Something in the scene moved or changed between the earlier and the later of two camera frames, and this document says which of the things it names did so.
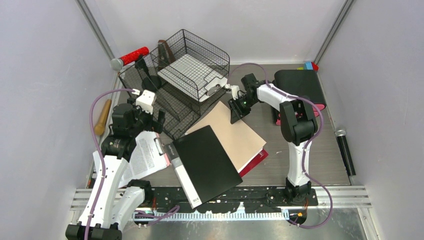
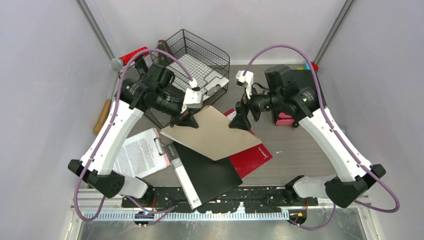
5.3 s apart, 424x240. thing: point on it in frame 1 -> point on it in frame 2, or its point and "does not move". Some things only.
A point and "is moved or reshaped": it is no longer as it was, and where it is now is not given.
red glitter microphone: (117, 64) does not move
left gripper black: (154, 125) -> (187, 119)
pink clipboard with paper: (148, 156) does not move
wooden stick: (99, 129) does not move
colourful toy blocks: (309, 66) does not move
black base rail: (252, 200) does not move
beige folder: (241, 139) is moved or reshaped
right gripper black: (237, 113) -> (241, 120)
